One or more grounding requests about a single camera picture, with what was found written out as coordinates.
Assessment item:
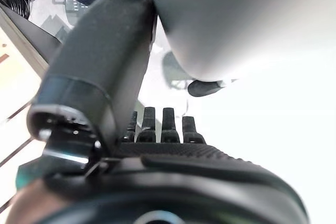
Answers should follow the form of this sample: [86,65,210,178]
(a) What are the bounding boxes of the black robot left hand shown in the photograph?
[5,0,309,224]

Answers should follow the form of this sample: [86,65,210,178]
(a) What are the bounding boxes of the silver robot left leg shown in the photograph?
[144,0,336,98]

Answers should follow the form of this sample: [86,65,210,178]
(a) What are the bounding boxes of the long black floor cable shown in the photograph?
[0,0,41,20]

